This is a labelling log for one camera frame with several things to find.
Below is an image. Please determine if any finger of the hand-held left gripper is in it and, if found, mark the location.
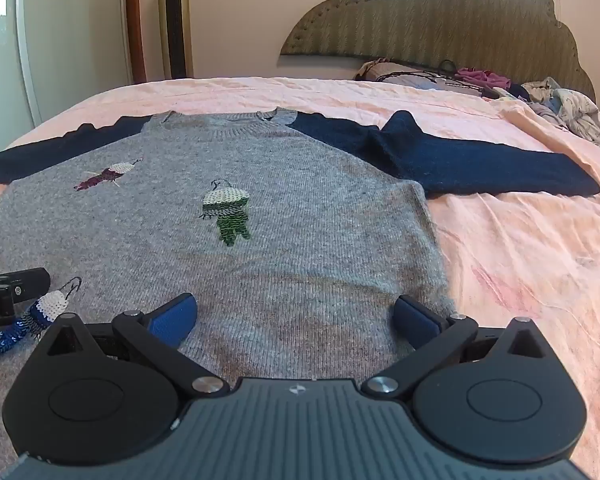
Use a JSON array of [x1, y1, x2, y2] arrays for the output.
[[0, 267, 51, 307]]

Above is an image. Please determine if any gold tower air conditioner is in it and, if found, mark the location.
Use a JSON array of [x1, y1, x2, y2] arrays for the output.
[[157, 0, 195, 81]]

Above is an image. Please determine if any wooden door frame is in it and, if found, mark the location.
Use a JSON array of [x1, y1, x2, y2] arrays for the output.
[[124, 0, 148, 85]]

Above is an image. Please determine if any pink bed sheet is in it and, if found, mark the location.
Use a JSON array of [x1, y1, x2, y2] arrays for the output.
[[0, 76, 600, 480]]

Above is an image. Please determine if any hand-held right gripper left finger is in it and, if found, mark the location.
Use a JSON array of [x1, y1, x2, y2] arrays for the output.
[[32, 294, 231, 401]]

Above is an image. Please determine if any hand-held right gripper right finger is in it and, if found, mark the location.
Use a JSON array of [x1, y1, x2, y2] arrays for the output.
[[361, 295, 563, 403]]

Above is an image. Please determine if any purple garment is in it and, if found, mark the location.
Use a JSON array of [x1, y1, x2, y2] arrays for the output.
[[454, 66, 512, 92]]

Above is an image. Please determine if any pile of clothes on bed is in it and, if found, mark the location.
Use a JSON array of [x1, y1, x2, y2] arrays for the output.
[[522, 77, 600, 143]]

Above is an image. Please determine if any olive padded headboard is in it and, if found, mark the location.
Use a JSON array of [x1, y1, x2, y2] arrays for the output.
[[280, 0, 597, 103]]

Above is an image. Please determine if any flower-print sliding glass door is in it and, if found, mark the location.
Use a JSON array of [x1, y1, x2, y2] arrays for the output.
[[0, 0, 133, 128]]

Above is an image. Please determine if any grey sweater with navy sleeves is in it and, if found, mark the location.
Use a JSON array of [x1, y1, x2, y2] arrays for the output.
[[0, 106, 600, 466]]

